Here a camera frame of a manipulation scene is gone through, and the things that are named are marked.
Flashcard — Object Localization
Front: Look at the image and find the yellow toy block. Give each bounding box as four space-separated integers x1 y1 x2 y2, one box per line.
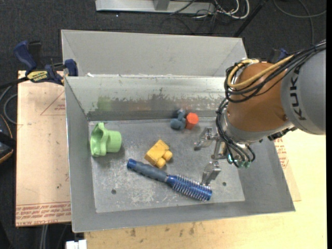
144 139 174 169

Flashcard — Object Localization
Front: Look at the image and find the blue and grey hairbrush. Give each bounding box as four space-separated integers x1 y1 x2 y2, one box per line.
126 158 213 202

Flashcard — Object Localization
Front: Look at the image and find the grey-blue toy figure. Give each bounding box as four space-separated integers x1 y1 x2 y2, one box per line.
170 108 187 131

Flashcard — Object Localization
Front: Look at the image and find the red-orange hexagonal block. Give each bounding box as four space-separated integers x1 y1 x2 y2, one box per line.
185 112 200 130

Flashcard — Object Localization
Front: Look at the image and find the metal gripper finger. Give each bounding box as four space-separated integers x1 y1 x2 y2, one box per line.
193 127 217 151
201 161 222 186

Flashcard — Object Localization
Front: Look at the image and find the brown cardboard board, red print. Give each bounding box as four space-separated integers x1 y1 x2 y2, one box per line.
15 70 302 228

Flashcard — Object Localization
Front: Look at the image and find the green plastic cup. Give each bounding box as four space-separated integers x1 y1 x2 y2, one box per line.
90 122 122 158

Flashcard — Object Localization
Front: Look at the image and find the grey metal bin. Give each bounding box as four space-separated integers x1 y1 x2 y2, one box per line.
61 29 296 233

